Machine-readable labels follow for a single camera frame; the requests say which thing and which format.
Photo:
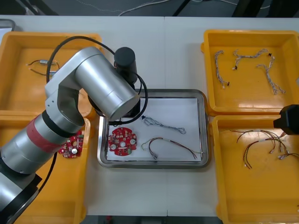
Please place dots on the grey metal tray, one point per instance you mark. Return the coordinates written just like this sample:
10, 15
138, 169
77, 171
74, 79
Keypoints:
7, 23

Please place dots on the pile of metal solenoids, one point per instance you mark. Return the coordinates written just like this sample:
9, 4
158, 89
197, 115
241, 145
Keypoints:
42, 62

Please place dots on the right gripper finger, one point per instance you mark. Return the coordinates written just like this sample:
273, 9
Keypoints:
277, 126
277, 122

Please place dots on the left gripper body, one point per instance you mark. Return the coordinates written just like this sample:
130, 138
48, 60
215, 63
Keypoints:
137, 112

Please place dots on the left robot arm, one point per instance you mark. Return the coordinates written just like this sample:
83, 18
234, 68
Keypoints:
100, 77

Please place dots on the yellow-orange plastic bin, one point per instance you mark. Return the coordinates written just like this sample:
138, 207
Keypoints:
21, 93
247, 93
67, 191
257, 198

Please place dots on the steel tray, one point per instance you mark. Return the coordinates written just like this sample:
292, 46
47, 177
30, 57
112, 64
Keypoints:
163, 165

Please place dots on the black frame bar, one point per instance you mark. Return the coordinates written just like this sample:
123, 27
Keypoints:
181, 8

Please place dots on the round red circuit board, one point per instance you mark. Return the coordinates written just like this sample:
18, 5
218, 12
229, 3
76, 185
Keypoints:
116, 136
70, 149

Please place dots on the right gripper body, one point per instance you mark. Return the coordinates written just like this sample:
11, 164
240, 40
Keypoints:
290, 119

